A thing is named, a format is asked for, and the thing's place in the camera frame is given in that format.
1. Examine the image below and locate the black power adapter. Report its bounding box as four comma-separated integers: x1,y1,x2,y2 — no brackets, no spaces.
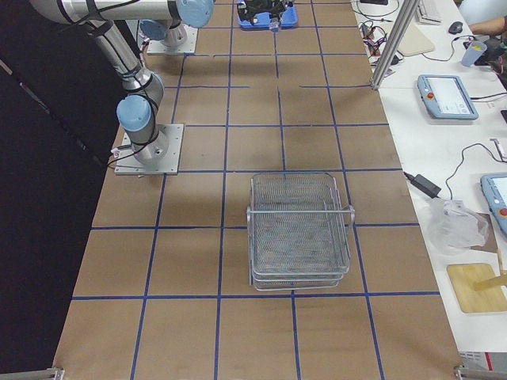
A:
405,173,441,199

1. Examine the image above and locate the beige pad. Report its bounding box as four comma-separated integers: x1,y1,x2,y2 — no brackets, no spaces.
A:
398,24,435,57

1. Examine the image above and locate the aluminium frame post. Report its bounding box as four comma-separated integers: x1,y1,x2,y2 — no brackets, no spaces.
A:
371,0,418,90

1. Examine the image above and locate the clear plastic bag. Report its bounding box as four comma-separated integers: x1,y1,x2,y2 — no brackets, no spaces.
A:
427,199,490,249

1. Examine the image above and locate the blue plastic cup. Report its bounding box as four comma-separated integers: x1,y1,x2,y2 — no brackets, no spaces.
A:
460,40,487,67

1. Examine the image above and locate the blue plastic tray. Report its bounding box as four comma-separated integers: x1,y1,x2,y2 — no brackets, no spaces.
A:
238,6,299,30

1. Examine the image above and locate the black computer mouse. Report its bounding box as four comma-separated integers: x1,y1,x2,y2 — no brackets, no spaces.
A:
448,21,463,35

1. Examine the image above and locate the near blue teach pendant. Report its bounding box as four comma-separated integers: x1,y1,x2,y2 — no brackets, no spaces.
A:
480,173,507,236

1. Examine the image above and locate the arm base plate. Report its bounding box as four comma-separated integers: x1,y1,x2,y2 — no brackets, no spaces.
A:
146,23,198,55
112,124,185,175

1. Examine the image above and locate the far blue teach pendant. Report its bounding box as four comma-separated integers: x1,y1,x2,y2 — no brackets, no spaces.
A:
417,74,478,120

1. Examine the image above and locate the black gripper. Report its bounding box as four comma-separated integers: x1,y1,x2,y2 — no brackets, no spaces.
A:
237,0,293,20

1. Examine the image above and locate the blue teach pendant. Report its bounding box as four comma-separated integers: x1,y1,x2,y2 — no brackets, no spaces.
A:
417,74,478,120
480,173,507,236

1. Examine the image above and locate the wooden board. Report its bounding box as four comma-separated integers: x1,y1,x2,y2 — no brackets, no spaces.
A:
447,263,506,314

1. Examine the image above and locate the white keyboard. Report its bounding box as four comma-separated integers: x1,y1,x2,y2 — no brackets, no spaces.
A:
416,0,442,25

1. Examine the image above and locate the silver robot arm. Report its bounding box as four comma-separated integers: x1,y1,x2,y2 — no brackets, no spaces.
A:
140,0,298,47
30,1,214,167

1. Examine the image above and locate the stacked wire mesh shelf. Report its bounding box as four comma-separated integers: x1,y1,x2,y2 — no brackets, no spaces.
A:
246,172,355,291

